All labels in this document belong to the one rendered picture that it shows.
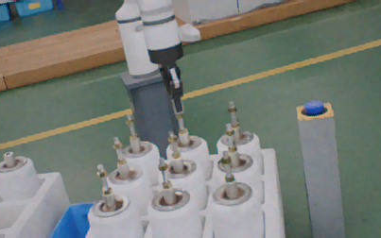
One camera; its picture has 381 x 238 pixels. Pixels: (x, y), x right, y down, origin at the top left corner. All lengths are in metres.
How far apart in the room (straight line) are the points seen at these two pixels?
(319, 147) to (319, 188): 0.10
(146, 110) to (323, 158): 0.66
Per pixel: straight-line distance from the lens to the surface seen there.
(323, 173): 1.14
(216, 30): 3.14
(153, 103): 1.60
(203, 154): 1.19
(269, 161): 1.22
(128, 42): 1.57
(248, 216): 0.96
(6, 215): 1.36
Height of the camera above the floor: 0.76
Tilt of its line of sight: 22 degrees down
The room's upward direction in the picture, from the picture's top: 12 degrees counter-clockwise
